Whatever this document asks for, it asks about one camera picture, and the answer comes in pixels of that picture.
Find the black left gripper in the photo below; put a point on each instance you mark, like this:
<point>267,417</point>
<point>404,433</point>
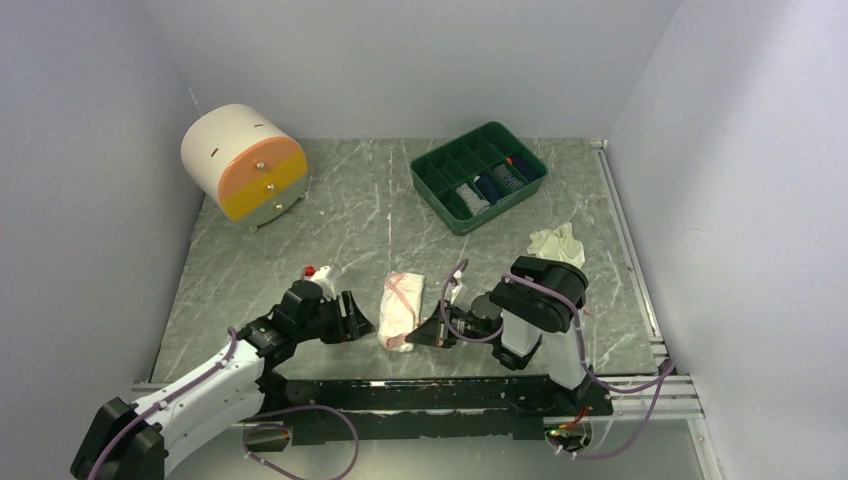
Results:
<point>356,325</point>

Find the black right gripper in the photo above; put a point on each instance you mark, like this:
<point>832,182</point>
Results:
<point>431,333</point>

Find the white pink-trimmed underwear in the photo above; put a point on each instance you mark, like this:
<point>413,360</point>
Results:
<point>400,310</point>

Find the cream cloth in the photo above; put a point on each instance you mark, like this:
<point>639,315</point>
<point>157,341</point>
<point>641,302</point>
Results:
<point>558,244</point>

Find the green compartment organizer tray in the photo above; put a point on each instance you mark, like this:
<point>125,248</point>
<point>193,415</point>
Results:
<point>472,179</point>

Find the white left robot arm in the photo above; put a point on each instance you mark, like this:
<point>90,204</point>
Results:
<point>149,437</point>

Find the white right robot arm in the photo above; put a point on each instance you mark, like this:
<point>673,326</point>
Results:
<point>537,303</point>

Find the grey striped rolled sock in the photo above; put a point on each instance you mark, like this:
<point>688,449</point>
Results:
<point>475,203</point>

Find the dark navy rolled sock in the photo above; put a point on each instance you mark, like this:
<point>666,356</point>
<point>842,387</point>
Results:
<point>487,187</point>

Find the blue striped rolled sock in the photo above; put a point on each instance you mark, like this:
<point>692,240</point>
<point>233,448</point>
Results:
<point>505,175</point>

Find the navy orange rolled sock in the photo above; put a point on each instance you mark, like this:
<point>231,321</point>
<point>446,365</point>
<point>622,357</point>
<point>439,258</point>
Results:
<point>521,165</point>

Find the round white drawer cabinet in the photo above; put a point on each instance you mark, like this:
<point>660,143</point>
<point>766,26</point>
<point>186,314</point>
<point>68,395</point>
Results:
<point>250,168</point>

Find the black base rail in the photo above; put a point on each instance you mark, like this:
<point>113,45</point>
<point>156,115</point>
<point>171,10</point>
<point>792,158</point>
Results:
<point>521,407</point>

